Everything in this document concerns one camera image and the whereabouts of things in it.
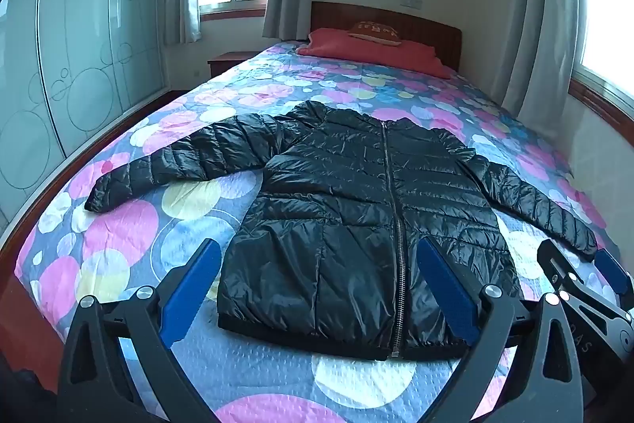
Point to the small embroidered cushion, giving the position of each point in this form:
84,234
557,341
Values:
374,30

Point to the wooden nightstand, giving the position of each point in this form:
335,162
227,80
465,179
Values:
230,62

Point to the wooden headboard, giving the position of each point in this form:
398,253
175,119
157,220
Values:
421,24

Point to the white wall socket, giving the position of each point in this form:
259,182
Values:
411,2

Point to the circle-patterned bedspread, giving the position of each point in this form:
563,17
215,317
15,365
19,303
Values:
124,229

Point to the black puffer jacket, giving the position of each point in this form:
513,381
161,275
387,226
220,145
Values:
337,205

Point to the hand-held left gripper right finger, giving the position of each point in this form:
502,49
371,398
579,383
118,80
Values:
446,289

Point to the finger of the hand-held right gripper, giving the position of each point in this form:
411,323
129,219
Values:
614,279
557,267

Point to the red pillow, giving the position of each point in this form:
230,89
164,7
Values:
366,51

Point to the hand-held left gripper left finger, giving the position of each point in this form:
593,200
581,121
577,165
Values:
190,289

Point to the frosted glass wardrobe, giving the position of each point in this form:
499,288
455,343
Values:
84,56

